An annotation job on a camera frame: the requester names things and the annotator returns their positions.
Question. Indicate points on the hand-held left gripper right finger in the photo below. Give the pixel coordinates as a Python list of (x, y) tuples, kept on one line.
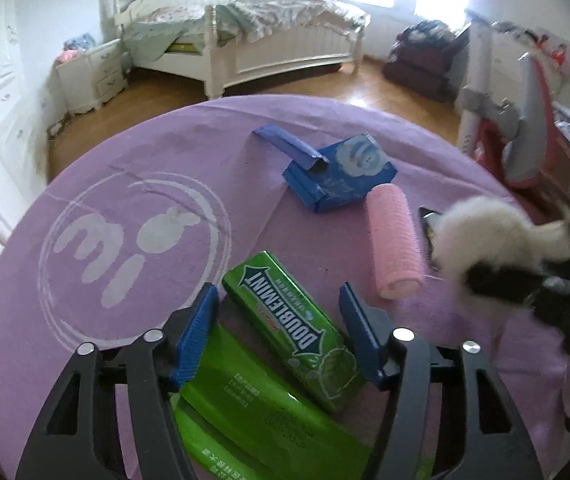
[(360, 330)]

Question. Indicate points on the grey red chair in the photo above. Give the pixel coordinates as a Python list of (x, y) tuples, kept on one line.
[(530, 125)]

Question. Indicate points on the pink plush toy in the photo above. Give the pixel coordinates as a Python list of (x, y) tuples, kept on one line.
[(67, 55)]

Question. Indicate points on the pile of clothes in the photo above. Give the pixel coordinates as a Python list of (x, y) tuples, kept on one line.
[(430, 32)]

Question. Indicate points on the dark purple armchair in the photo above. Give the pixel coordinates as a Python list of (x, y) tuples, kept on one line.
[(420, 70)]

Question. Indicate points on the green chewing gum pack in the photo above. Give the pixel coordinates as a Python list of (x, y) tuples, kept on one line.
[(290, 320)]

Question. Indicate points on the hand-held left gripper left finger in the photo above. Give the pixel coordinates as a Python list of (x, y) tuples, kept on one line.
[(195, 335)]

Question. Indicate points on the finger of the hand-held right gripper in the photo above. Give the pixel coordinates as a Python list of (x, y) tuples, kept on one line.
[(565, 285)]

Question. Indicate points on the floral bedding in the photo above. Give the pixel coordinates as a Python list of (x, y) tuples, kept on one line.
[(265, 17)]

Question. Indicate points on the blue stick wrapper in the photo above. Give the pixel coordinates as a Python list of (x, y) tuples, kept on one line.
[(280, 140)]

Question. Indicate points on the white black plush toy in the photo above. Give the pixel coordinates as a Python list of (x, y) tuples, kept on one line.
[(485, 240)]

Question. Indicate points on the blue bag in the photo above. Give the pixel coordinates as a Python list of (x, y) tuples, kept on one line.
[(82, 40)]

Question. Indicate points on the purple round tablecloth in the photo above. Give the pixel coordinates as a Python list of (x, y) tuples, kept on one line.
[(265, 210)]

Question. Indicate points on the white bed frame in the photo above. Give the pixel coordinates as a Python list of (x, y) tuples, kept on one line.
[(275, 55)]

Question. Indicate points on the white drawer cabinet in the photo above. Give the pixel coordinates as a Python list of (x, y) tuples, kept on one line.
[(510, 55)]

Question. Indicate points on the blue open box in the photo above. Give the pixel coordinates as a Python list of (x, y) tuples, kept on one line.
[(350, 170)]

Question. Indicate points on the clothes on cabinet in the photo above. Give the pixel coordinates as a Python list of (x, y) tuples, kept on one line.
[(540, 37)]

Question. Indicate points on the pink hair roller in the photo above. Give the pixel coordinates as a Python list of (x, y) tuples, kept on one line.
[(395, 240)]

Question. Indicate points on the white nightstand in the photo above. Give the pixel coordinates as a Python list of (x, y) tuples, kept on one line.
[(92, 77)]

